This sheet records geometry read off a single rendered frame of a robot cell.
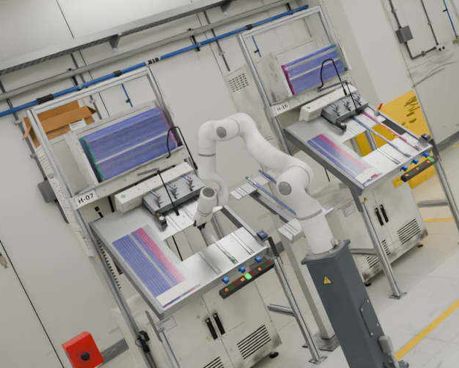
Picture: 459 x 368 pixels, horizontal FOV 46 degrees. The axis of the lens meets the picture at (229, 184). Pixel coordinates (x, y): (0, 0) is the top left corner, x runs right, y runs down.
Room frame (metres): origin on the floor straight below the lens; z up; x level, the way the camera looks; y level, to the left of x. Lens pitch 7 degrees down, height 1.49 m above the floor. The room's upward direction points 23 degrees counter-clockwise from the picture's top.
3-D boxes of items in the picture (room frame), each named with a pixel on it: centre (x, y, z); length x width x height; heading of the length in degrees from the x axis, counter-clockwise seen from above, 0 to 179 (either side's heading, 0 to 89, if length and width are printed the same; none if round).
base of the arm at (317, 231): (2.46, -0.29, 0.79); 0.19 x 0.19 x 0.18
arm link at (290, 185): (2.43, -0.27, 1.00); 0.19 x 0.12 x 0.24; 143
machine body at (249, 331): (3.24, 0.55, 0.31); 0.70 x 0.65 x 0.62; 118
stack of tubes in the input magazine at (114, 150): (3.16, 0.44, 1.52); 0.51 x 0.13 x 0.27; 118
